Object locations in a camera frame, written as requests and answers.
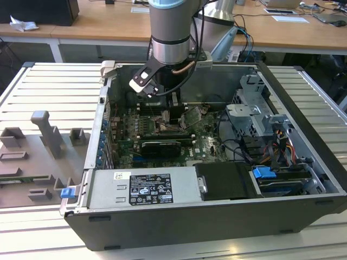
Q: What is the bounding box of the metal socket cover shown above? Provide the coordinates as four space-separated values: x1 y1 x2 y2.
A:
179 106 203 128

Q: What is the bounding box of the metal CPU socket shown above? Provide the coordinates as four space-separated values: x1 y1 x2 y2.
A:
153 115 189 135

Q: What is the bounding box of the pale blue teach pendant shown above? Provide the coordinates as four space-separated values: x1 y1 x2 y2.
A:
210 27 239 62

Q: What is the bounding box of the grey case latch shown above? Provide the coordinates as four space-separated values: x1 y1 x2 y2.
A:
100 61 118 80

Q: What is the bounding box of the black graphics card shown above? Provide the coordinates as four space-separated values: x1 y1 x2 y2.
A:
140 140 182 158

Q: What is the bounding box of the green motherboard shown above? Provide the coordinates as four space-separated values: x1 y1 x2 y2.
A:
108 104 236 167

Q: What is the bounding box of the grey metal drive cage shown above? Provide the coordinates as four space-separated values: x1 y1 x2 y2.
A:
224 73 293 139

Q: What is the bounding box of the wooden desk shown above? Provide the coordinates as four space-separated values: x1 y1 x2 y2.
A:
50 0 347 55
0 0 92 44

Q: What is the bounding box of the black plastic shroud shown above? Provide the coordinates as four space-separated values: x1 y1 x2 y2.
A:
195 162 261 201

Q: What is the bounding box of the white framed tablet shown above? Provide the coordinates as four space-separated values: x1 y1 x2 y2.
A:
264 8 298 16

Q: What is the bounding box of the silver power supply unit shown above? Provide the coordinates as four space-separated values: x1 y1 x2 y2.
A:
88 166 208 209

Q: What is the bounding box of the hard disk in blue carrier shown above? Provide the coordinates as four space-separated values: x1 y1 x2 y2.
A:
250 166 312 197

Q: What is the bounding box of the white paper sheet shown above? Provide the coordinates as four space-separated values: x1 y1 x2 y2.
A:
272 15 310 24

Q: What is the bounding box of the black box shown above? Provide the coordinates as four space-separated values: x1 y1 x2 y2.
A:
0 0 80 27

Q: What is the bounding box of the black PC case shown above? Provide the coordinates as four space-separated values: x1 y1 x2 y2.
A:
61 60 347 251

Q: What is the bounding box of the grey parts rack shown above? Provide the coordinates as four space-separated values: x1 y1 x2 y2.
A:
0 109 92 209

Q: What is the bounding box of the crumpled white paper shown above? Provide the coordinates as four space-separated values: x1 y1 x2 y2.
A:
9 15 38 33

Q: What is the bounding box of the dark laptop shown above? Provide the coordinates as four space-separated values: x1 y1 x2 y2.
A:
313 12 347 25

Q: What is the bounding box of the green RAM stick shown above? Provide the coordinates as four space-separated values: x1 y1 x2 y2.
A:
0 175 52 185

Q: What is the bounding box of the copper coloured cable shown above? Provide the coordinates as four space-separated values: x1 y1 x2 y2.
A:
172 60 196 75

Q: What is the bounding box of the blue cable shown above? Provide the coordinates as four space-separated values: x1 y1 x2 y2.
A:
238 27 255 63

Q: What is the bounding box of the orange yellow wire bundle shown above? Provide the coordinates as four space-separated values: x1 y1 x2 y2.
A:
267 129 298 168

